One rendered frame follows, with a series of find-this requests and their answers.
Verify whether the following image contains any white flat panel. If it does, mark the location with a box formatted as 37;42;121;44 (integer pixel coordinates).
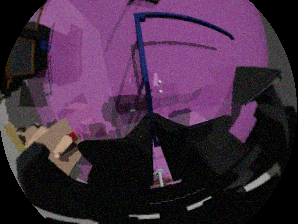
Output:
0;79;81;180

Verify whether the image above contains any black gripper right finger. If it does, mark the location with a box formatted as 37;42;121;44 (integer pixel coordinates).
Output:
153;113;231;181

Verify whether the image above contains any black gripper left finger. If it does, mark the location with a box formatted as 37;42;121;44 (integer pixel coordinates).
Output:
77;113;154;186

